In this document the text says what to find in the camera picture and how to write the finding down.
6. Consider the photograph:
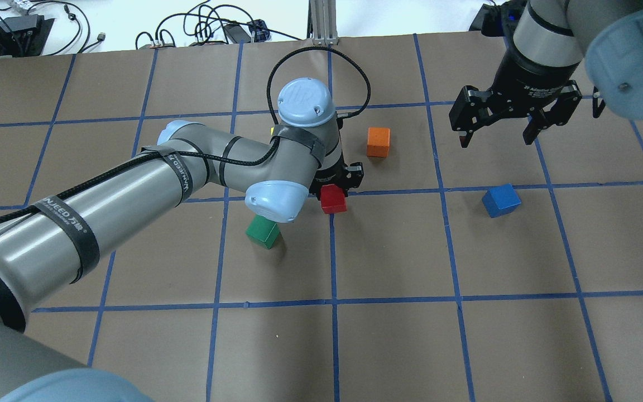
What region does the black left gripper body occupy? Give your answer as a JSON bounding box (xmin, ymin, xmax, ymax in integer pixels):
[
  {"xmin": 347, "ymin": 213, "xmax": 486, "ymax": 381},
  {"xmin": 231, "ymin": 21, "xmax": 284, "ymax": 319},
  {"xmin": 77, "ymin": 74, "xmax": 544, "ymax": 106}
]
[{"xmin": 309, "ymin": 159, "xmax": 364, "ymax": 199}]

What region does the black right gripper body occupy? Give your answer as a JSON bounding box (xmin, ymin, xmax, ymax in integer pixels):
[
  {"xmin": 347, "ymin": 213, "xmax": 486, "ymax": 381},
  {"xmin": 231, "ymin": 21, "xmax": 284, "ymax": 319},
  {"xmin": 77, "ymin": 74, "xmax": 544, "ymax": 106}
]
[{"xmin": 449, "ymin": 53, "xmax": 582, "ymax": 132}]

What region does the red wooden block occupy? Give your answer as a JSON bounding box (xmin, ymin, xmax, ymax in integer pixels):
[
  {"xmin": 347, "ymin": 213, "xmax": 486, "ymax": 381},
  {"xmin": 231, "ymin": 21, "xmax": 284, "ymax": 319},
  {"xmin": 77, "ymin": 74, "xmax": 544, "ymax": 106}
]
[{"xmin": 319, "ymin": 185, "xmax": 348, "ymax": 214}]

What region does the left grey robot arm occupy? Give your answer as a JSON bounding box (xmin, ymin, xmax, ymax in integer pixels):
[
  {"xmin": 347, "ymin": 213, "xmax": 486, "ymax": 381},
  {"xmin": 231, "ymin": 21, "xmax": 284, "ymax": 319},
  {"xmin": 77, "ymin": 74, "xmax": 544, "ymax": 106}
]
[{"xmin": 0, "ymin": 77, "xmax": 367, "ymax": 401}]

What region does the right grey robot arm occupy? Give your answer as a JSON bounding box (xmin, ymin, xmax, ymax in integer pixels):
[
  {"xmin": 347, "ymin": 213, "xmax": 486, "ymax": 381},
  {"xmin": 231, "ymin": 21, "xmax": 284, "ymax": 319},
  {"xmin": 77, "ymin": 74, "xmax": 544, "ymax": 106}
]
[{"xmin": 449, "ymin": 1, "xmax": 643, "ymax": 148}]

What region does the orange wooden block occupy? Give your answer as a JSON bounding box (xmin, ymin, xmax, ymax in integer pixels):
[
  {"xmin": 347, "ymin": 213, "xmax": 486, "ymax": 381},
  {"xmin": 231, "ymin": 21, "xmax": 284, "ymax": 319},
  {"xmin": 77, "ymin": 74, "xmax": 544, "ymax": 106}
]
[{"xmin": 366, "ymin": 127, "xmax": 391, "ymax": 158}]

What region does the blue wooden block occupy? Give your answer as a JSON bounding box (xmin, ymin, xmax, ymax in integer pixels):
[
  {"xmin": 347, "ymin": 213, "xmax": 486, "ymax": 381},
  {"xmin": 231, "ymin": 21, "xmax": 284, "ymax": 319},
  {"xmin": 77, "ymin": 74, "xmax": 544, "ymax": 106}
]
[{"xmin": 482, "ymin": 183, "xmax": 521, "ymax": 218}]

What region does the green wooden block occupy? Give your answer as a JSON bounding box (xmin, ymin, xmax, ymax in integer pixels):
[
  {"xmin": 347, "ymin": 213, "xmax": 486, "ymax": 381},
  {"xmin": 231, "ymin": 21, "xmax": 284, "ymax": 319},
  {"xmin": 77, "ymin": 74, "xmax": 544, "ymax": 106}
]
[{"xmin": 245, "ymin": 216, "xmax": 280, "ymax": 250}]

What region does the black power adapter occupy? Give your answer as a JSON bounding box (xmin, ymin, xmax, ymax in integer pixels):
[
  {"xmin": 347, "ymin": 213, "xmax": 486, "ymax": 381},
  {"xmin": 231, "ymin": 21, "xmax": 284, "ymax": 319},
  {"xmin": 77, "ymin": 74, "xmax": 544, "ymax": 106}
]
[{"xmin": 223, "ymin": 22, "xmax": 252, "ymax": 44}]

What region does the black control box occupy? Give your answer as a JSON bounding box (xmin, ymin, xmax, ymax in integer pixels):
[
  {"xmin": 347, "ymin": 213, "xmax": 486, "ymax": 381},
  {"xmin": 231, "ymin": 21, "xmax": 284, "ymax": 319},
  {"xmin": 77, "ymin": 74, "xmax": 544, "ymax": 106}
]
[{"xmin": 0, "ymin": 15, "xmax": 55, "ymax": 57}]

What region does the aluminium frame post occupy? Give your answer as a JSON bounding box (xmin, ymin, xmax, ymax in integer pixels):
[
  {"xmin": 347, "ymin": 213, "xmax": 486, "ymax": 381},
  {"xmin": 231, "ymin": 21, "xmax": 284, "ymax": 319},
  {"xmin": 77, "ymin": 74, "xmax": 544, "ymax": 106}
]
[{"xmin": 307, "ymin": 1, "xmax": 339, "ymax": 46}]

